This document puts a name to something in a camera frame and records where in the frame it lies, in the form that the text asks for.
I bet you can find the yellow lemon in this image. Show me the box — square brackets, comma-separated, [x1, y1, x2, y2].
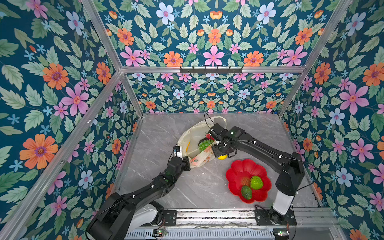
[217, 155, 228, 160]

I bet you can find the cream plastic bag orange print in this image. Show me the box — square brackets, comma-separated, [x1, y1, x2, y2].
[177, 116, 227, 169]

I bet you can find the red flower-shaped plate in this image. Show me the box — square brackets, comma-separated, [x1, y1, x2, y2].
[226, 159, 272, 204]

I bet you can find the green bell pepper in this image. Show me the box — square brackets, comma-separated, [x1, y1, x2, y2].
[250, 176, 264, 190]

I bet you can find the green avocado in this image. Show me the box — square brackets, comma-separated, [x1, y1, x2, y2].
[241, 186, 253, 200]

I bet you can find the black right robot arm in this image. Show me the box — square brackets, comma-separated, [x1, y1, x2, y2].
[209, 124, 305, 226]

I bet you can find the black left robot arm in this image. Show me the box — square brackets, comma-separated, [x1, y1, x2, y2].
[86, 157, 191, 240]

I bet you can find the red apple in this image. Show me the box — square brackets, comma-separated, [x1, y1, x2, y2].
[206, 134, 215, 141]

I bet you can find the green grapes bunch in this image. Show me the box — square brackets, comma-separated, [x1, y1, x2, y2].
[199, 139, 214, 152]

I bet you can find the small circuit board left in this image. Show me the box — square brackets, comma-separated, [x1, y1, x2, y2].
[153, 229, 168, 238]

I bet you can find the small circuit board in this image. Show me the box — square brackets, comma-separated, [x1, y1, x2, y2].
[273, 230, 290, 240]
[153, 229, 168, 238]

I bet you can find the small circuit board right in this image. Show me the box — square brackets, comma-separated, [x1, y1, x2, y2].
[273, 230, 290, 240]

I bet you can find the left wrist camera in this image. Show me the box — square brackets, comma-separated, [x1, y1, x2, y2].
[173, 145, 183, 159]

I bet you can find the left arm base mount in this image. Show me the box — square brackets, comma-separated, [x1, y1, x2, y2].
[134, 201, 178, 227]

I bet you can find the black hook rail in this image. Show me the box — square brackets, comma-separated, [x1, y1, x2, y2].
[179, 66, 243, 75]

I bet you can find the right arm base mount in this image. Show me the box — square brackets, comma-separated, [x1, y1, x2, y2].
[254, 205, 297, 226]

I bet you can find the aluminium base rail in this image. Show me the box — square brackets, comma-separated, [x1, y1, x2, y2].
[86, 206, 346, 240]

